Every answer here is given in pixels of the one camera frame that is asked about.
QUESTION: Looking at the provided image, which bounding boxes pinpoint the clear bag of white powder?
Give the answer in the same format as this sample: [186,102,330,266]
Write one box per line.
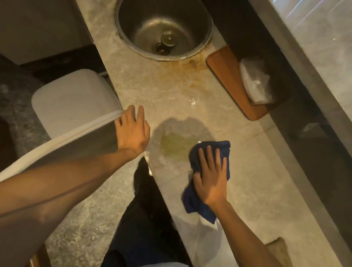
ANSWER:
[239,58,276,106]

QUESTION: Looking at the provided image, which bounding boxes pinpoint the dark blue cleaning cloth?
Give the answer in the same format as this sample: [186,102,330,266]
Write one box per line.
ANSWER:
[182,140,231,225]

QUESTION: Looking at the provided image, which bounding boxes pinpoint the round steel sink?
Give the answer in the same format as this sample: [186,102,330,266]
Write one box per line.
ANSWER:
[113,0,215,62]

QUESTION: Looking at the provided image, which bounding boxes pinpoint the person's left forearm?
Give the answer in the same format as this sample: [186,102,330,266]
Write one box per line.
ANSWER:
[0,148,138,267]

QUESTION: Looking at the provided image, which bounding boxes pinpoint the person's dark trousers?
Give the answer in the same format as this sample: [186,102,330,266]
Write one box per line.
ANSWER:
[100,176,193,267]

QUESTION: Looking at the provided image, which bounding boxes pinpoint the person's left hand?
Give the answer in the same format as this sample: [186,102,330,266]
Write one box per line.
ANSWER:
[114,105,151,159]

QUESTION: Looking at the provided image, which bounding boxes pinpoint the person's right forearm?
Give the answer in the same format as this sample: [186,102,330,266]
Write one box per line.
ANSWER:
[213,201,275,267]

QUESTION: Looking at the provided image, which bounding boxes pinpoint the grey marble raised bar ledge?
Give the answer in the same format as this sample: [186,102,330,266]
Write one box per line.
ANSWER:
[249,0,352,149]

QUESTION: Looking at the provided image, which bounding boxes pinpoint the white grey upholstered chair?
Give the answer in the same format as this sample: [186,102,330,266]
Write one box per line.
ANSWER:
[0,69,125,182]

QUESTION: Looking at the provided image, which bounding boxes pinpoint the brown wooden tray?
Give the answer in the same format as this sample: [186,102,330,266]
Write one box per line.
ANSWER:
[206,45,276,122]

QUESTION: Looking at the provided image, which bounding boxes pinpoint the person's right hand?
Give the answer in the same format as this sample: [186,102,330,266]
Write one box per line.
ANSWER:
[192,146,228,210]

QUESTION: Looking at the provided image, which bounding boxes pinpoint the metal sink drain stopper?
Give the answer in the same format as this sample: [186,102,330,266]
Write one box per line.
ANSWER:
[161,30,177,46]

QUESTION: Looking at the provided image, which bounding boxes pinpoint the brown cloth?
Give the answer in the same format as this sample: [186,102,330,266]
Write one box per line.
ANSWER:
[265,237,294,267]

